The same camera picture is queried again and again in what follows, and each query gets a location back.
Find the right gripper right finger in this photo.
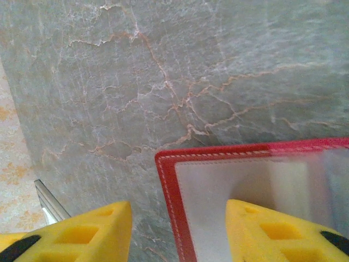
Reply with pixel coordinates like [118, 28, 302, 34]
[226, 199, 349, 262]

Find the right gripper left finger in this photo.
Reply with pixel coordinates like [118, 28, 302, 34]
[0, 201, 133, 262]

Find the red leather card holder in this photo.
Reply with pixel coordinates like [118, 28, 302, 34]
[154, 138, 349, 262]

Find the wide aluminium base rail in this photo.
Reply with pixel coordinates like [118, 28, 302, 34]
[34, 179, 72, 226]

